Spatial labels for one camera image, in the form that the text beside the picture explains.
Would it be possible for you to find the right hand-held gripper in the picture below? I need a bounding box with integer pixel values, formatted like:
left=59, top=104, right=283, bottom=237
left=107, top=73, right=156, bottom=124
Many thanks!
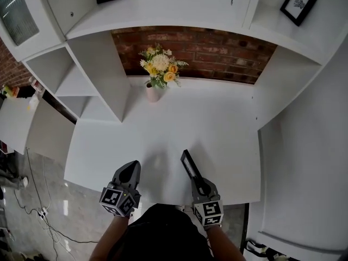
left=191, top=177, right=224, bottom=227

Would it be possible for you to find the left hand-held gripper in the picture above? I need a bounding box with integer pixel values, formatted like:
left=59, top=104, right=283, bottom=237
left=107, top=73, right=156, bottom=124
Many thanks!
left=99, top=160, right=141, bottom=217

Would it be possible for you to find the black framed tree picture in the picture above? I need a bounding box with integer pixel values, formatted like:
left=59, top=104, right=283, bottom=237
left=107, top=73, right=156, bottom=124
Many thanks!
left=180, top=149, right=204, bottom=183

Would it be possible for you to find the person's right forearm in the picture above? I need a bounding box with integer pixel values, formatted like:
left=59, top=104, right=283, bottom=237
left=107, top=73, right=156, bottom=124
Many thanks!
left=205, top=224, right=247, bottom=261

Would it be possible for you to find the person's left forearm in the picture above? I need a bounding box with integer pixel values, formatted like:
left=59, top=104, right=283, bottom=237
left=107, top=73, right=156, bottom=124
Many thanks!
left=89, top=215, right=130, bottom=261

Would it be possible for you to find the small white desk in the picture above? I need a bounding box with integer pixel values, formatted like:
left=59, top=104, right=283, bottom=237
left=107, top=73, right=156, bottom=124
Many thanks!
left=0, top=95, right=76, bottom=163

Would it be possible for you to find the person's black clothing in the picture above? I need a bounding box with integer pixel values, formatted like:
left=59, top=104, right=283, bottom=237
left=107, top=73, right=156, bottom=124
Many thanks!
left=119, top=203, right=215, bottom=261

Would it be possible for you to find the pink vase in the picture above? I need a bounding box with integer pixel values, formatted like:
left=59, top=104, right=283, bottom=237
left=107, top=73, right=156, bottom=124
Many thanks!
left=146, top=82, right=164, bottom=103

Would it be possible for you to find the yellow flower bouquet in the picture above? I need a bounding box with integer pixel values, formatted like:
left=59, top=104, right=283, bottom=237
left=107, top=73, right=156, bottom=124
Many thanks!
left=139, top=44, right=189, bottom=89

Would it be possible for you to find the open drawer with red inside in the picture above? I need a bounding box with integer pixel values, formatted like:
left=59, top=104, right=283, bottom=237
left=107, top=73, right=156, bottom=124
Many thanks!
left=0, top=140, right=14, bottom=155

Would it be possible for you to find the white lantern ornament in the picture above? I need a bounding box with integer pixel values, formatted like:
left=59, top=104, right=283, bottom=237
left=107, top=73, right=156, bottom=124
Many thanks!
left=29, top=77, right=46, bottom=92

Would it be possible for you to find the black flat tray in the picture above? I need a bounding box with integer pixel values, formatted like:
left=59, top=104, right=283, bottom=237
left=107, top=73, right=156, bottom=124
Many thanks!
left=16, top=85, right=38, bottom=99

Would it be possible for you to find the white hutch shelf unit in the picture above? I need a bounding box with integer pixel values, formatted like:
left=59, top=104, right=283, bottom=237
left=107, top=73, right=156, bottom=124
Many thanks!
left=0, top=0, right=335, bottom=125

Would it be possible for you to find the ribbed glass cabinet door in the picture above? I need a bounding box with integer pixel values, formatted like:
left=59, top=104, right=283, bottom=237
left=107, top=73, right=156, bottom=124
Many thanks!
left=0, top=0, right=40, bottom=46

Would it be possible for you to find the white floor cable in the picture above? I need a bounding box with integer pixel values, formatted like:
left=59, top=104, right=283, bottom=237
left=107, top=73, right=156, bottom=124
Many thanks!
left=42, top=156, right=71, bottom=255

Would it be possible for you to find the black frame with white picture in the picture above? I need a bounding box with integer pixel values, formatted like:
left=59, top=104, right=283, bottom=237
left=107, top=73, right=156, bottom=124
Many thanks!
left=279, top=0, right=319, bottom=27

